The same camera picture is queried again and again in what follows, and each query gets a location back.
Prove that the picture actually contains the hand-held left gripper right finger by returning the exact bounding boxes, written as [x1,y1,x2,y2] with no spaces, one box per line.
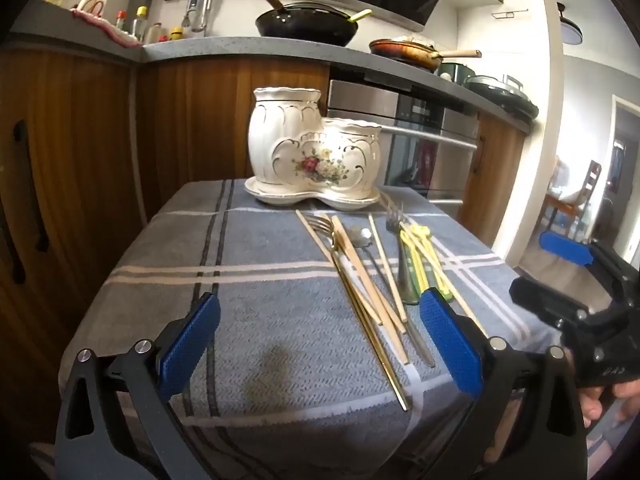
[419,287,588,480]

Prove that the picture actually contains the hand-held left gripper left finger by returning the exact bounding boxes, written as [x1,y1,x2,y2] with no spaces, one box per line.
[54,292,222,480]

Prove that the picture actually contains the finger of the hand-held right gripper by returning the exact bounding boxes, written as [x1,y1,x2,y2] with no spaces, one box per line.
[509,277,602,329]
[539,231,640,307]

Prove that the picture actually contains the silver fork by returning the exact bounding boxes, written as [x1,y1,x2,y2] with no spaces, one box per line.
[386,207,423,306]

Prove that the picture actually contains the white floral ceramic utensil holder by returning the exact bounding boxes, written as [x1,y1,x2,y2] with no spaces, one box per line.
[248,87,383,197]

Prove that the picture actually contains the person's right hand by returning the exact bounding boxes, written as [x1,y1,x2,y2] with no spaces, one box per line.
[577,380,640,429]

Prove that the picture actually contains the wooden chair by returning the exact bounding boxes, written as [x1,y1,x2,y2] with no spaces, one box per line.
[542,160,604,235]

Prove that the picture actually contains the gold fork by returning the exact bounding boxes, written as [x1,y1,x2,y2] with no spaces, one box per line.
[304,216,411,412]

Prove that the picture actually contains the grey plaid cloth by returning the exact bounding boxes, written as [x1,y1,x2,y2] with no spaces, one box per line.
[57,179,566,480]

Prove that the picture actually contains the wooden cabinet door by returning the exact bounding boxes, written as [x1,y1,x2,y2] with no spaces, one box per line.
[0,49,147,431]
[137,57,331,222]
[457,112,527,247]

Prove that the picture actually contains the silver spoon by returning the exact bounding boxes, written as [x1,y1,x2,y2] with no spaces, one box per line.
[348,226,436,367]

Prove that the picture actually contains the dark green lidded pan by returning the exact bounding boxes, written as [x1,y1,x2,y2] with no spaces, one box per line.
[464,75,540,122]

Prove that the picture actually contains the white ceramic drip tray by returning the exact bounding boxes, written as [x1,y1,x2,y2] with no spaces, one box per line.
[244,176,382,211]

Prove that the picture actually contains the stainless steel oven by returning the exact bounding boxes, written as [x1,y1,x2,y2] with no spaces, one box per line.
[327,79,482,207]

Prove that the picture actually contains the green pot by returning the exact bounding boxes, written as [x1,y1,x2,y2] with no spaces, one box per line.
[440,62,477,84]

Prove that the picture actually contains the round ceiling lamp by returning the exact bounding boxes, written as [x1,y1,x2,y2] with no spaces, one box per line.
[556,2,584,46]

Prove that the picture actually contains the pink cloth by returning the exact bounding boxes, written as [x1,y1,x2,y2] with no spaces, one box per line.
[70,7,144,49]

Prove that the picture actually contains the yellow-capped oil bottle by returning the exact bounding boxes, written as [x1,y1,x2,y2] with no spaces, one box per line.
[130,6,150,41]

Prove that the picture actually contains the black cabinet handle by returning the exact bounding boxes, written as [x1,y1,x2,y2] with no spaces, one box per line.
[12,120,49,284]

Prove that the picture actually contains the frying pan with pale handle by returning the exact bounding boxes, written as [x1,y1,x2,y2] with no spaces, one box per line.
[369,37,482,72]

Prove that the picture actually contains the black wok with wooden handle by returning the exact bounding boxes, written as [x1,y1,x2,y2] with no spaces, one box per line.
[244,0,362,47]

